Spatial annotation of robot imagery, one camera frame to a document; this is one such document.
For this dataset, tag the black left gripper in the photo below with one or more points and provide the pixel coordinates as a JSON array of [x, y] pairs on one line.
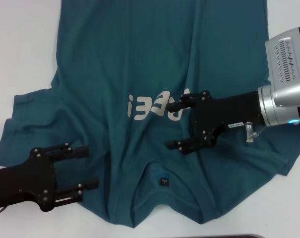
[[38, 178]]

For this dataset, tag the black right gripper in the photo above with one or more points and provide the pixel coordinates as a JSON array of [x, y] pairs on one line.
[[221, 111]]

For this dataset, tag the teal blue printed t-shirt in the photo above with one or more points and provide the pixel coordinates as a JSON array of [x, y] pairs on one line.
[[115, 62]]

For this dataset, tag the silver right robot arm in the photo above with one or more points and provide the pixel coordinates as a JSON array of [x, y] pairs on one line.
[[268, 109]]

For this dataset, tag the silver plug on right gripper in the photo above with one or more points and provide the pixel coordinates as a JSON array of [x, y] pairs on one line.
[[249, 131]]

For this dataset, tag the silver vented wrist camera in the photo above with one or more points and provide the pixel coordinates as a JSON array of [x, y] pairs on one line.
[[286, 59]]

